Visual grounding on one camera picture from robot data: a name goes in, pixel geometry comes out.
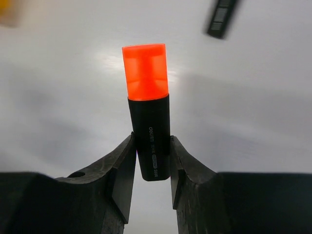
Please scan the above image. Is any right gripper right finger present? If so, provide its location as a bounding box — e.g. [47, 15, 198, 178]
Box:
[170, 136, 312, 234]

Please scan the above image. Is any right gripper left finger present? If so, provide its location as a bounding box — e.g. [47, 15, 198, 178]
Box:
[0, 135, 136, 234]

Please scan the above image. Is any orange highlighter marker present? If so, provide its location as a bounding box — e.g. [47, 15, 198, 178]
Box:
[122, 43, 170, 181]

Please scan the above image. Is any blue highlighter marker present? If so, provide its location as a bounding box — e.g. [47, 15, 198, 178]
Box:
[204, 0, 241, 39]

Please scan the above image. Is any yellow four-compartment plastic bin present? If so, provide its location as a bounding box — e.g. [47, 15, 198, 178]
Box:
[0, 0, 21, 27]

